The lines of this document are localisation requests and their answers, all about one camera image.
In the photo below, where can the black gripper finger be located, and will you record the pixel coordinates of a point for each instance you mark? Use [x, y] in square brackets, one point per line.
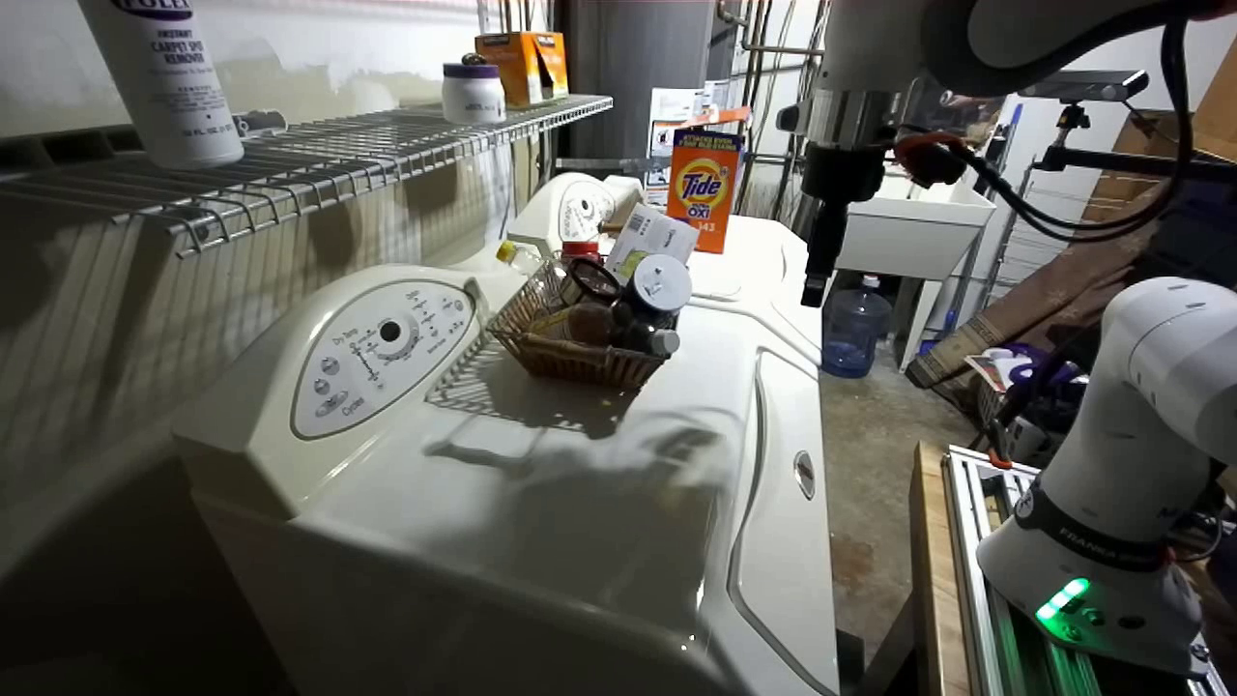
[821, 257]

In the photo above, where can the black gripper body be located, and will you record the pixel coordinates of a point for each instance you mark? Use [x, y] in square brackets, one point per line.
[850, 138]

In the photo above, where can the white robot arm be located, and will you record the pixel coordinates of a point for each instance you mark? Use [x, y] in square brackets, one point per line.
[1088, 552]

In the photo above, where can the brown wicker basket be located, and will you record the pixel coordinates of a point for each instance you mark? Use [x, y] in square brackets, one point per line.
[571, 323]

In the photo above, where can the white utility sink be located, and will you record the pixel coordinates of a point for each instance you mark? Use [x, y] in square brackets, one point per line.
[913, 234]

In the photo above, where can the blue water jug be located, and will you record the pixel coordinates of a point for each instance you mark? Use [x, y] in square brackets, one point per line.
[857, 323]

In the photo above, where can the orange Tide detergent box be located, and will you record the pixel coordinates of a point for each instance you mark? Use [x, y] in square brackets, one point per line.
[703, 184]

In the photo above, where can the pink white carton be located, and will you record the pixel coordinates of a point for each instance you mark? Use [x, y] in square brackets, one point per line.
[649, 234]

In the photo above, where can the grey water heater tank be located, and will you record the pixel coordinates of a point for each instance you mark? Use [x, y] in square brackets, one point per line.
[629, 52]

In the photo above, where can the small yellow-capped bottle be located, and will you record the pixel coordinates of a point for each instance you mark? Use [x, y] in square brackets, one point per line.
[521, 254]

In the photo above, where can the orange box on shelf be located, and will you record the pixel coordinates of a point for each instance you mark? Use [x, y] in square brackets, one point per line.
[530, 65]

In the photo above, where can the white jar dark lid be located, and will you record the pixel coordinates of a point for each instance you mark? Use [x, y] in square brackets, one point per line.
[475, 92]

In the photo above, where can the white dryer near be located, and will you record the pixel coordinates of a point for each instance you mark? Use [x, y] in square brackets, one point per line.
[412, 514]

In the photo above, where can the white spray bottle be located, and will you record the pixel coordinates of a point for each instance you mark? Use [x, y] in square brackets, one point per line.
[168, 82]

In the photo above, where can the white wire shelf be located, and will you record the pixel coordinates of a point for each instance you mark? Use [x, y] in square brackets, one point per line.
[283, 171]

